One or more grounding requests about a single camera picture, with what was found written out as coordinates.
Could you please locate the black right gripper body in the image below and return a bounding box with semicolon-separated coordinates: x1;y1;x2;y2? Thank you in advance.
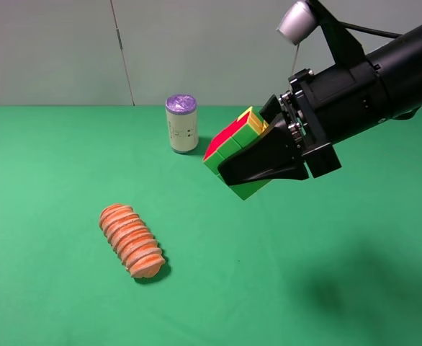
289;61;390;178

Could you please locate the multicolour puzzle cube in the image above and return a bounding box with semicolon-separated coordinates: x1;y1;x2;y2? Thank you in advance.
203;106;268;182

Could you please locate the orange sliced bread loaf toy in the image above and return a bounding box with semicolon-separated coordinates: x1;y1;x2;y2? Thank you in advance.
99;203;166;279

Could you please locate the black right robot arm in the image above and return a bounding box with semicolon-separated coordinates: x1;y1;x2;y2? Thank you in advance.
218;1;422;186

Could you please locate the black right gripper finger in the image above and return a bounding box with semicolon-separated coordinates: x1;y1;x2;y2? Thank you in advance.
218;113;309;186
259;94;282;123

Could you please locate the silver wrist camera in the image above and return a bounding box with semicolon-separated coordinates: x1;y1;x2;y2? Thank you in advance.
277;1;318;45

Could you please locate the black camera cable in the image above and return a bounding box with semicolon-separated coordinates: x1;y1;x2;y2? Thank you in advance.
338;20;403;37

